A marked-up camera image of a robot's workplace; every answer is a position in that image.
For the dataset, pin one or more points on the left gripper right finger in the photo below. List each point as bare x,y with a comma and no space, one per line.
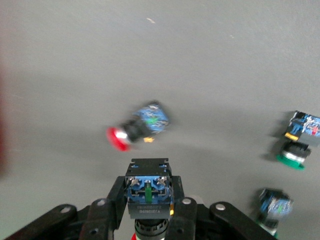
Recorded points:
182,220

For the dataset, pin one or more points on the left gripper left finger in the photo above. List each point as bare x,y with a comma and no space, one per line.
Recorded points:
117,200

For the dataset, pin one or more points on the red push button switch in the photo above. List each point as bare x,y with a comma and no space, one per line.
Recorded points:
150,195
150,120

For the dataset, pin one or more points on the green push button switch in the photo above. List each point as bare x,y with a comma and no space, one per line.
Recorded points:
275,205
303,127

